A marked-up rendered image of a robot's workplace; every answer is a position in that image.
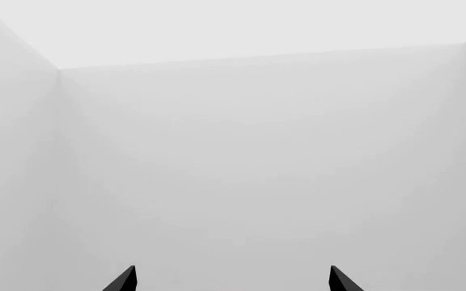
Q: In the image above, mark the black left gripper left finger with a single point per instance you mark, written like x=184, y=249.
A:
x=124, y=282

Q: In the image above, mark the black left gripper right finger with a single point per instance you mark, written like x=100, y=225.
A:
x=341, y=282

